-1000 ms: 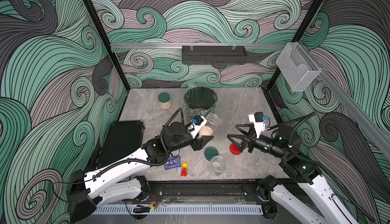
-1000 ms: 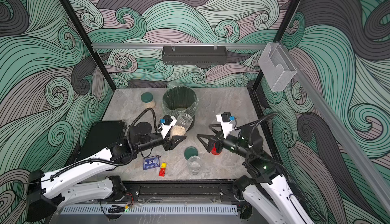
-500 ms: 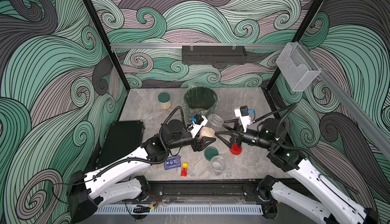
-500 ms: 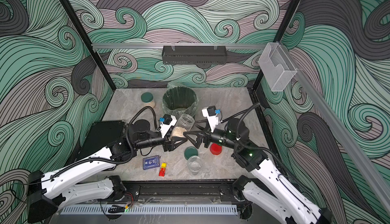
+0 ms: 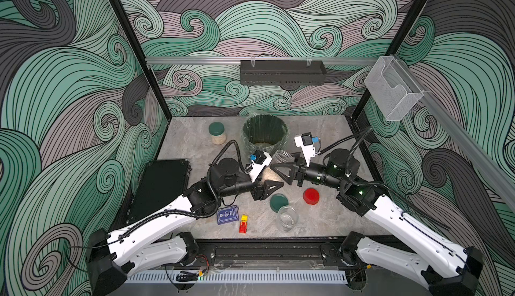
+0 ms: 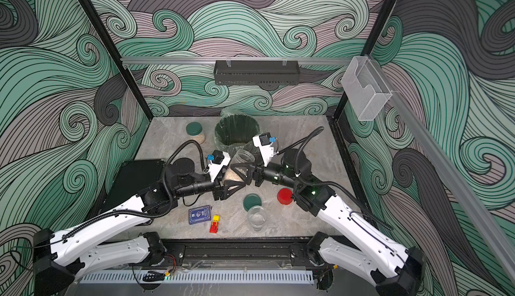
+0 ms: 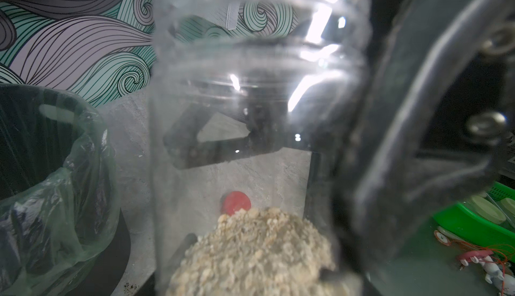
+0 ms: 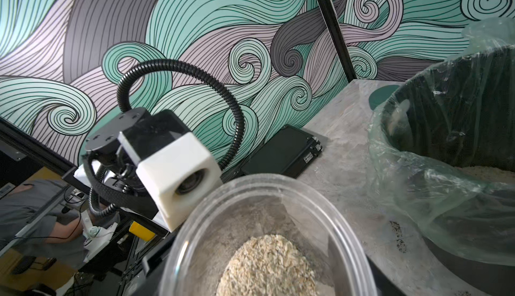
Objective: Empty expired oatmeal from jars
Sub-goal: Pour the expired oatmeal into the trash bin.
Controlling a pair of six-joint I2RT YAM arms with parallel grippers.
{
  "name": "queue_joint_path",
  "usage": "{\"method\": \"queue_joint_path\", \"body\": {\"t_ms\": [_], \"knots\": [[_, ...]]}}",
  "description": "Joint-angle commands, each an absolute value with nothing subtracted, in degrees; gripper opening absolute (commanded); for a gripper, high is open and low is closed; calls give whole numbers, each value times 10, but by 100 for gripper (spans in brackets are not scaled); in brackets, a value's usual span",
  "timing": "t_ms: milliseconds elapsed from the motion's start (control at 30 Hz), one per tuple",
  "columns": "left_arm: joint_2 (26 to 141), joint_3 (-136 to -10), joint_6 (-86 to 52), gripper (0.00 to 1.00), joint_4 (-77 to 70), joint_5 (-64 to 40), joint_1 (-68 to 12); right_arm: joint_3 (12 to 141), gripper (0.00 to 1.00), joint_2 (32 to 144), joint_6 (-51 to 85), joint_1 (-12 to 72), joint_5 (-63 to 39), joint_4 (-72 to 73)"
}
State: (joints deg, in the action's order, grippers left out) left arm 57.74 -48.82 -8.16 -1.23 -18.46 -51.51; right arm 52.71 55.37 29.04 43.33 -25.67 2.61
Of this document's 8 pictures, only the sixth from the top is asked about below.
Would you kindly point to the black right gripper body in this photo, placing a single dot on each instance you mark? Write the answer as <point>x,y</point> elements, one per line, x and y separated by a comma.
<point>276,174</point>

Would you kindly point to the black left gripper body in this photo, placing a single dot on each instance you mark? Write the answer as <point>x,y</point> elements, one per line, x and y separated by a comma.
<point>200,188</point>

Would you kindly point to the red-lidded oatmeal jar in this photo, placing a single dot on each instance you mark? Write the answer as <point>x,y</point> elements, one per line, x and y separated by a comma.
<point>240,157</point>

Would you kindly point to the green jar lid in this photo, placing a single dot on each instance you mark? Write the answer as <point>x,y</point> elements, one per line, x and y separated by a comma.
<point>250,201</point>

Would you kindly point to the red jar lid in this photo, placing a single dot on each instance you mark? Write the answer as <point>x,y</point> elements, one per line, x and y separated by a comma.
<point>285,196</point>

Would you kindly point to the glass oatmeal jar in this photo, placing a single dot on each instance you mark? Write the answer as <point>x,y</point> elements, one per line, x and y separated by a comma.
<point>257,218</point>

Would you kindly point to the black bin with green liner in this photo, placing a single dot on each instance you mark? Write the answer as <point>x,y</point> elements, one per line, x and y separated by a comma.
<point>235,131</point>

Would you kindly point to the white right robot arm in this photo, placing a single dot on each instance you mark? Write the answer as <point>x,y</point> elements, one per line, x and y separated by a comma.
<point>391,268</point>

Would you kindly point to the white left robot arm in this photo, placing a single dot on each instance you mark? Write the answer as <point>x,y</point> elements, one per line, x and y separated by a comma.
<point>59,258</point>

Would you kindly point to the green-lidded oatmeal jar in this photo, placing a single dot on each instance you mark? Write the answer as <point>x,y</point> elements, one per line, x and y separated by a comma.
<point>195,131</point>

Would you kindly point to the blue card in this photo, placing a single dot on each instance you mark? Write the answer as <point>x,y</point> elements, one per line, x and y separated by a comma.
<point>199,215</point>

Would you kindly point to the red yellow toy block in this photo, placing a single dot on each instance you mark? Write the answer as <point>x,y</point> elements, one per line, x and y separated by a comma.
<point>214,224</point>

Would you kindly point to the black flat tray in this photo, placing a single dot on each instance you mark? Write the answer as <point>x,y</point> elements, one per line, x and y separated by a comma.
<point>133,177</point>

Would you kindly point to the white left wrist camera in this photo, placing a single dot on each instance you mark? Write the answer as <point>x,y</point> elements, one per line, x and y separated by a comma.
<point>216,161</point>

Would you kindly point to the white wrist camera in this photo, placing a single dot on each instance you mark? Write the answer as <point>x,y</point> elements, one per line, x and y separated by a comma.
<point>216,161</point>
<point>267,145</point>

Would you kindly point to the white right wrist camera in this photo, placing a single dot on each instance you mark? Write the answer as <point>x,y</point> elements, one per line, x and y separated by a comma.
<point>267,145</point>

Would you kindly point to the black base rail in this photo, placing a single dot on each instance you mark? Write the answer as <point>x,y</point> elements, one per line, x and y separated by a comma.
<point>283,250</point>

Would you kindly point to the black wall shelf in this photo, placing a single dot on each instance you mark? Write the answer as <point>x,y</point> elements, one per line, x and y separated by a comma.
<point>256,73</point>

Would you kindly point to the clear acrylic wall holder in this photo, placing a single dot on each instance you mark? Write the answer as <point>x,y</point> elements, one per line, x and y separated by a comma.
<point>364,82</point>

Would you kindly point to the white slotted cable duct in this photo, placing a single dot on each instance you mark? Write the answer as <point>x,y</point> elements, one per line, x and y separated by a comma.
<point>205,277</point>

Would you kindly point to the black corner frame post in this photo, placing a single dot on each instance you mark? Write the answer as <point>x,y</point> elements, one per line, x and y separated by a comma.
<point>106,40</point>

